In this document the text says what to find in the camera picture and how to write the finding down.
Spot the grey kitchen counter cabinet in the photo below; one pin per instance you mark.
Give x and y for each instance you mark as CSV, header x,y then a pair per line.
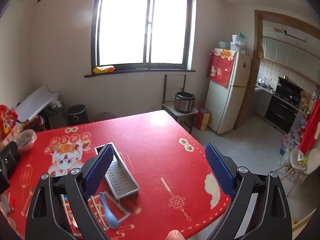
x,y
262,102

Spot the red snack bags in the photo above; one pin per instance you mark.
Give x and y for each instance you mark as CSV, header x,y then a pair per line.
x,y
7,122

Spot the clutter of plastic bottles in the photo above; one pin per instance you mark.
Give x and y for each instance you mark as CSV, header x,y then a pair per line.
x,y
287,142

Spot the wooden door frame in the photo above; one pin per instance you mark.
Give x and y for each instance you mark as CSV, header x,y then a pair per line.
x,y
257,42

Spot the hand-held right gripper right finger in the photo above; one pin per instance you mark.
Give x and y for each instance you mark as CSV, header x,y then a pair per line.
x,y
220,172

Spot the black kitchen stove unit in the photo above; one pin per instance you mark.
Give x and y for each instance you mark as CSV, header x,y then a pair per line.
x,y
280,112

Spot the red gift bag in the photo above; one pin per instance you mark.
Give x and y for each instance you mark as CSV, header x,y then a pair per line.
x,y
202,118

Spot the pale green container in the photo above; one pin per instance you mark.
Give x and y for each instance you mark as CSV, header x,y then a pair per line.
x,y
225,45

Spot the kitchen wall cabinets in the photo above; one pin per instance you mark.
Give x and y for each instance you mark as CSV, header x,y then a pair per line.
x,y
287,52

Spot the plain red cloth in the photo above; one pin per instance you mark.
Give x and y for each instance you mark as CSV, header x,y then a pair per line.
x,y
311,130

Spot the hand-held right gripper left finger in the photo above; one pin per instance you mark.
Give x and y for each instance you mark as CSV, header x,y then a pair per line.
x,y
98,172

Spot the yellow packet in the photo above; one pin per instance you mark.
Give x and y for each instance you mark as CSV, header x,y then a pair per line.
x,y
103,69

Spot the plastic wrapped bowl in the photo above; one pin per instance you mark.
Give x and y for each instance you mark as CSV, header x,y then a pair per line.
x,y
26,140

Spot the red pen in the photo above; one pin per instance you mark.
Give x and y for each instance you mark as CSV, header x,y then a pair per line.
x,y
12,203

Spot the black case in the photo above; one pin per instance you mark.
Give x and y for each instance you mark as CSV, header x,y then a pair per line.
x,y
8,157

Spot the white chair with wooden legs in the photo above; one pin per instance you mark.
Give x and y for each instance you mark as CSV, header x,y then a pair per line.
x,y
295,160

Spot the red printed cloth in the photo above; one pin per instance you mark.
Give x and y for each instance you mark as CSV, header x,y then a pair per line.
x,y
221,72

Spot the black trash bin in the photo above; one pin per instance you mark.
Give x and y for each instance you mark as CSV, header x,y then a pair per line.
x,y
77,116

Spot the dark framed window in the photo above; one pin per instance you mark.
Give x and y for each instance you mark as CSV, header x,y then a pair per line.
x,y
151,17

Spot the blue spoon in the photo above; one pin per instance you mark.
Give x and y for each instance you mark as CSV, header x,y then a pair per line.
x,y
111,218

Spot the metal utensil tray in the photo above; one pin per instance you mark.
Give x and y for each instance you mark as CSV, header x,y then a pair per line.
x,y
122,182

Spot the black rice cooker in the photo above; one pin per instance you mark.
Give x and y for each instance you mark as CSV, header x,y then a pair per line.
x,y
184,103

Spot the white refrigerator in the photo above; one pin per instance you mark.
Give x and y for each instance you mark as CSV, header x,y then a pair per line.
x,y
237,100

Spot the red printed tablecloth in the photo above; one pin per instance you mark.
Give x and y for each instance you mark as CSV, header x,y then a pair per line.
x,y
155,150

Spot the clear plastic container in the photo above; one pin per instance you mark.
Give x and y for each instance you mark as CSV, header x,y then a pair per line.
x,y
238,43

